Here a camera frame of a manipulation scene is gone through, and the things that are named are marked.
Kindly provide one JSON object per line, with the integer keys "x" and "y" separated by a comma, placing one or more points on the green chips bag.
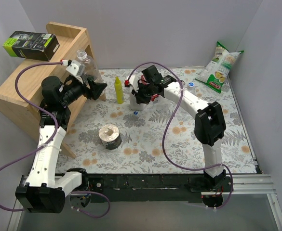
{"x": 217, "y": 70}

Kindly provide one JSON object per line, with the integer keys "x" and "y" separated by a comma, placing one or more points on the wooden shelf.
{"x": 26, "y": 117}

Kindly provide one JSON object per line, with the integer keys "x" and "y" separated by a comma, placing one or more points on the floral table mat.
{"x": 159, "y": 139}

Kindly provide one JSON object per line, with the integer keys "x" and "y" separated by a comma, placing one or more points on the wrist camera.
{"x": 76, "y": 69}
{"x": 132, "y": 82}

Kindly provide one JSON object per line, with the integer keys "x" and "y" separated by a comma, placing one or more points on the red toothpaste box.
{"x": 154, "y": 97}

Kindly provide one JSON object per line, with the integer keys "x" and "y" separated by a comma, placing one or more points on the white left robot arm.
{"x": 41, "y": 192}

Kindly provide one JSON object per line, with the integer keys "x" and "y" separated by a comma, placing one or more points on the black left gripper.
{"x": 90, "y": 87}

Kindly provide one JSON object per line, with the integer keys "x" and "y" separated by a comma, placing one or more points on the clear plastic bottle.
{"x": 191, "y": 90}
{"x": 90, "y": 66}

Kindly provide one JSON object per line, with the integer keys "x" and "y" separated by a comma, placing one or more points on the white bottle black cap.
{"x": 134, "y": 105}

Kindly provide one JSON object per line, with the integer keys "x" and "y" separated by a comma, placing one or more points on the yellow squeeze bottle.
{"x": 118, "y": 91}

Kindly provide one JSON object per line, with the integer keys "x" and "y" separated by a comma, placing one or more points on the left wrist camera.
{"x": 76, "y": 69}

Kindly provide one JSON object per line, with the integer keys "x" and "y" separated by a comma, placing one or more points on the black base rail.
{"x": 150, "y": 187}

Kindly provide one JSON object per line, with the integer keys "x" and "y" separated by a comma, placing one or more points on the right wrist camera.
{"x": 132, "y": 82}

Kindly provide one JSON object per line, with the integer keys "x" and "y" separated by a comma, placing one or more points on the black green box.
{"x": 31, "y": 45}

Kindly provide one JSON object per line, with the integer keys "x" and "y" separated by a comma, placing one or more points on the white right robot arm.
{"x": 209, "y": 119}

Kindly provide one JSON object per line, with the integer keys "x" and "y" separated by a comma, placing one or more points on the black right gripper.
{"x": 140, "y": 91}

